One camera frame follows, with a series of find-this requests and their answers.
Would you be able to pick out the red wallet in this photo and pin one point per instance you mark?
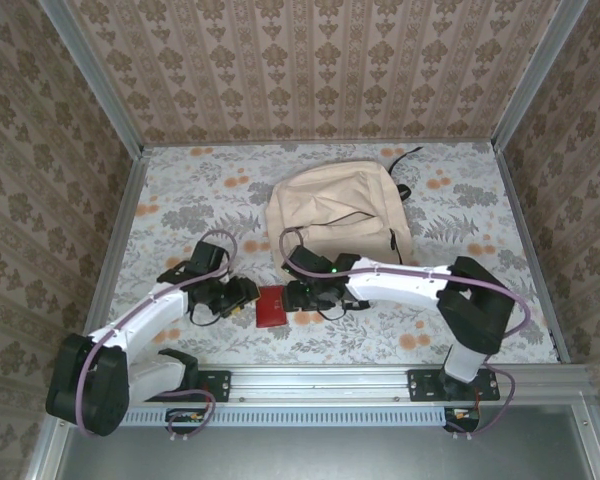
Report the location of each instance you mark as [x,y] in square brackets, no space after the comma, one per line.
[271,307]

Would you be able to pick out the beige canvas backpack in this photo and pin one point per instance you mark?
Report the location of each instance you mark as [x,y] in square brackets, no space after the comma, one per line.
[330,200]

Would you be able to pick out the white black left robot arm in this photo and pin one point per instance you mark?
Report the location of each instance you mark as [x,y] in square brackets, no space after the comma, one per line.
[145,315]

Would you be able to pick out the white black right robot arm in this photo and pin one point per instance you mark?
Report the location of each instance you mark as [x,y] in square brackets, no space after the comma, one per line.
[395,287]

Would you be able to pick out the floral tablecloth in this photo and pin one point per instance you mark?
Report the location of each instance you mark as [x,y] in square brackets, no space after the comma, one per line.
[355,340]

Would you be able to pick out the grey metal panel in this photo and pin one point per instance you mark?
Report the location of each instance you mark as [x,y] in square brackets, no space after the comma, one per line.
[330,455]

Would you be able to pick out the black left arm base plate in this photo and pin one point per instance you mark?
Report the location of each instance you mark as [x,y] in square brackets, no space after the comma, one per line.
[220,385]

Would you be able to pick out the aluminium rail under arm bases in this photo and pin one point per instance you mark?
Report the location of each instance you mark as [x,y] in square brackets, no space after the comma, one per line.
[320,385]

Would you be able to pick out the aluminium left side rail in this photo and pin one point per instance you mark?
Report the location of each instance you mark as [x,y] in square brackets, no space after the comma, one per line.
[113,260]

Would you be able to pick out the aluminium rail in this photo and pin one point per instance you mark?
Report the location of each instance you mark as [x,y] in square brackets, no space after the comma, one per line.
[180,144]
[113,260]
[515,200]

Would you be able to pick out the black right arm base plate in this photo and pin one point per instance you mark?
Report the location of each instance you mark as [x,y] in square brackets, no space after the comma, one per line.
[420,385]

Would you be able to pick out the aluminium back rail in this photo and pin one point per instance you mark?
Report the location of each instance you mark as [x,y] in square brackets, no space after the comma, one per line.
[180,144]

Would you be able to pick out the aluminium right side rail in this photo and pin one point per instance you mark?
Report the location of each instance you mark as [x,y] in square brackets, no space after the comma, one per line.
[515,200]

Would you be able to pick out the aluminium left frame post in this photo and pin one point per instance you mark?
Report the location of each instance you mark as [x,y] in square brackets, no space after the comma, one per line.
[98,80]

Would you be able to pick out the aluminium frame post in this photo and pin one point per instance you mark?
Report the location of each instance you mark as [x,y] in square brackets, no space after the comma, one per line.
[536,75]
[98,80]

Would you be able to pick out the aluminium right frame post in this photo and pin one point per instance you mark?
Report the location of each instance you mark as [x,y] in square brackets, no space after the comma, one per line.
[536,75]

